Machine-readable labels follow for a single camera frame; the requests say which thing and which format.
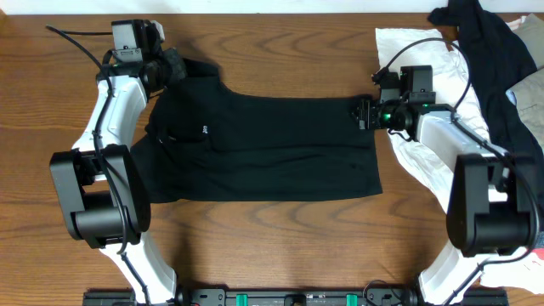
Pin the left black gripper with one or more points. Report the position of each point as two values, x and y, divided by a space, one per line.
173 65

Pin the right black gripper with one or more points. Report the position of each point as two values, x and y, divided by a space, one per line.
368 110

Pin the black Sytrogen t-shirt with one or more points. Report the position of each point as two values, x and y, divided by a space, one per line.
204 142

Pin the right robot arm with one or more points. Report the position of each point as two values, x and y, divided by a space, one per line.
492 217

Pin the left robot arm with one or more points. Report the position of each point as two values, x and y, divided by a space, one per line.
101 194

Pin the dark navy garment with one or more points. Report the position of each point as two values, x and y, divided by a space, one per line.
497 59

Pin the grey garment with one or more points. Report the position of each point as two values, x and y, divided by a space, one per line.
527 95

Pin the white shirt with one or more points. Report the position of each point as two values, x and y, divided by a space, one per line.
450 75

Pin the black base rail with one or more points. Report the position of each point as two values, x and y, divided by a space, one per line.
375 295

